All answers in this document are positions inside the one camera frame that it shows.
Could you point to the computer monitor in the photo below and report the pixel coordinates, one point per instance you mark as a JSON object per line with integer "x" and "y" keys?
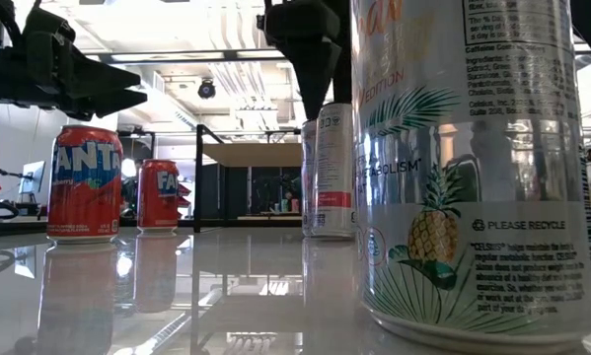
{"x": 33, "y": 177}

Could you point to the round bright lamp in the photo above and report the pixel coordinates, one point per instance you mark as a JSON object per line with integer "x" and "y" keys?
{"x": 128, "y": 167}

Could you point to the wooden shelf with black frame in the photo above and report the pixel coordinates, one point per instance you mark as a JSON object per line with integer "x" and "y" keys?
{"x": 250, "y": 154}

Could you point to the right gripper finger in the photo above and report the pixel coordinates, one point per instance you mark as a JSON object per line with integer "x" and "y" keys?
{"x": 345, "y": 59}
{"x": 312, "y": 74}

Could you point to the white Celsius Peach Vibe can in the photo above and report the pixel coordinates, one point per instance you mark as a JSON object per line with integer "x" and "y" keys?
{"x": 309, "y": 187}
{"x": 334, "y": 163}

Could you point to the red Fanta can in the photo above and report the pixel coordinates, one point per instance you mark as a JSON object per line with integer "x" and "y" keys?
{"x": 85, "y": 187}
{"x": 158, "y": 197}

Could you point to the black aluminium table frame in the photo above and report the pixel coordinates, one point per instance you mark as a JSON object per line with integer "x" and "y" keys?
{"x": 9, "y": 227}

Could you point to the black ceiling camera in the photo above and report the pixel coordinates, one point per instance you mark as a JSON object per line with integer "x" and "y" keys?
{"x": 206, "y": 90}

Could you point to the white Celsius Tropical Vibe can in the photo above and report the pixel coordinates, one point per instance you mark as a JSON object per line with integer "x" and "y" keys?
{"x": 472, "y": 172}

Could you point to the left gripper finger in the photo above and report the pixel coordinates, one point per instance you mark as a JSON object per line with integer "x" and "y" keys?
{"x": 117, "y": 103}
{"x": 102, "y": 74}

